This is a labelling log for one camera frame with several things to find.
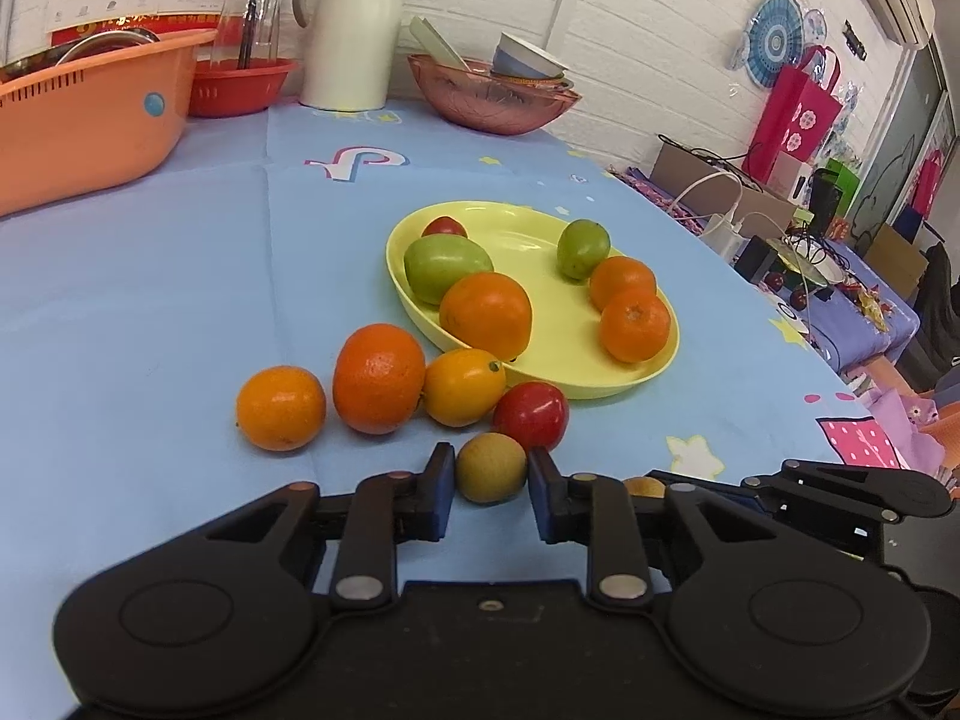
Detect small red tomato in plate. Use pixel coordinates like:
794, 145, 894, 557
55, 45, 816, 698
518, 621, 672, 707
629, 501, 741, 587
421, 216, 467, 238

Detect large green fruit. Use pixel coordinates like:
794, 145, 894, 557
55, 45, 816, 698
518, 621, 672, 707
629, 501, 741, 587
404, 234, 493, 305

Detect mandarin in plate rear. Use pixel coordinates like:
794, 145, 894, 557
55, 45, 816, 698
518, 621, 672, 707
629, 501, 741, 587
589, 255, 658, 312

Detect white charger cable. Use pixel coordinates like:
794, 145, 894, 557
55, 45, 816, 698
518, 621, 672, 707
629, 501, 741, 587
667, 167, 809, 260

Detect glass cup in colander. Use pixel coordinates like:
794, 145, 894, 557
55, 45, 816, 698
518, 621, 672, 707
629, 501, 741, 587
210, 0, 281, 70

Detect blue round fan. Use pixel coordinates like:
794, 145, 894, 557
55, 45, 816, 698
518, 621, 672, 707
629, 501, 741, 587
727, 0, 804, 89

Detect yellow oval plate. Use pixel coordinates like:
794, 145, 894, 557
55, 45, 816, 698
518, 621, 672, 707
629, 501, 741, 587
384, 200, 680, 400

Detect light blue tablecloth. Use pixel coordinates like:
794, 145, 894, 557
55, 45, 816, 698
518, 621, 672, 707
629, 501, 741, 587
2, 103, 861, 718

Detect mandarin in plate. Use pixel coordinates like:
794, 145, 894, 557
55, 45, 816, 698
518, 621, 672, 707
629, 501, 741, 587
589, 255, 658, 312
599, 289, 672, 364

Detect big orange in plate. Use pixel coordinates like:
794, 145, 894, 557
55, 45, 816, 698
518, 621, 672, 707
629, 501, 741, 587
439, 273, 532, 362

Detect small green fruit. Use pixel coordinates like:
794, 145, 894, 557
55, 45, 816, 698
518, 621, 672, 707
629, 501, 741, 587
556, 220, 610, 281

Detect red plastic colander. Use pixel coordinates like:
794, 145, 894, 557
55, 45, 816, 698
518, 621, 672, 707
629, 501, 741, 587
189, 59, 298, 119

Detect blue white stacked bowls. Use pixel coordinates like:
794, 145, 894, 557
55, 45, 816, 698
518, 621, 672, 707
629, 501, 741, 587
491, 32, 568, 80

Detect brown longan fruit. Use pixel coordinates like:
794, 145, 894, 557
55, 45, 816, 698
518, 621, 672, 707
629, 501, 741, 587
623, 476, 665, 499
455, 433, 527, 505

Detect mandarin in plate front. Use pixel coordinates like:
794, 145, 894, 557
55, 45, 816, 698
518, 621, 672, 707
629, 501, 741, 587
599, 289, 672, 364

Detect yellow-orange small citrus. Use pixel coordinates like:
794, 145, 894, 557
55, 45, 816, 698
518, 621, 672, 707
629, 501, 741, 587
423, 348, 506, 427

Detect pink glass bowl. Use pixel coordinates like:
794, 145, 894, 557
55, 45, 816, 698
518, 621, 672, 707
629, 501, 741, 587
407, 54, 581, 137

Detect orange plastic basket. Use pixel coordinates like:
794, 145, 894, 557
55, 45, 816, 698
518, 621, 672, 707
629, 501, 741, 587
0, 29, 215, 216

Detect cardboard box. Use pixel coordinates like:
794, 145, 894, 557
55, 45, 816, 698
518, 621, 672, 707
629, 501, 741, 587
651, 143, 796, 239

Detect white plate in bowl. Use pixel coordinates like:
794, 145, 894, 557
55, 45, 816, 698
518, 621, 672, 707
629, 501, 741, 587
409, 16, 470, 71

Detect white thermos jug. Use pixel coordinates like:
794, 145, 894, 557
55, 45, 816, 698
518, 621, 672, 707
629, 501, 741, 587
291, 0, 404, 112

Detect small orange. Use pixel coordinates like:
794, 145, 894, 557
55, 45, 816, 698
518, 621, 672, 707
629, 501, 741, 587
236, 366, 327, 454

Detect metal bowls in basket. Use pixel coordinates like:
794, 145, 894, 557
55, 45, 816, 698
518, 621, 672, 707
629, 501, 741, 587
2, 28, 160, 83

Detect green gift bag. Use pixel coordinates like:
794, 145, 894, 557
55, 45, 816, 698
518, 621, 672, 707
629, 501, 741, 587
825, 158, 861, 216

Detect large orange mandarin on cloth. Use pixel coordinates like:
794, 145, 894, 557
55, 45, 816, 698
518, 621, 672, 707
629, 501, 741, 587
332, 323, 427, 436

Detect pink gift bag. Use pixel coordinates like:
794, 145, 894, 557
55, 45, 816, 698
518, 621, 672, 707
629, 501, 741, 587
742, 46, 841, 184

